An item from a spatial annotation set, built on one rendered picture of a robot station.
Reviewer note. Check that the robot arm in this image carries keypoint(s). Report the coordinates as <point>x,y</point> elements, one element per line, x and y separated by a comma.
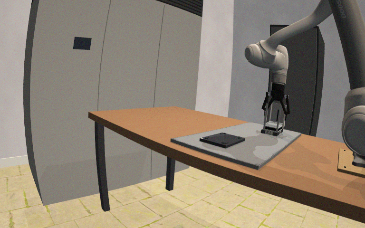
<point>351,28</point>

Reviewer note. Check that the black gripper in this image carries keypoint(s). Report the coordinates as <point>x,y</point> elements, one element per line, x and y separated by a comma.
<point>277,93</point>

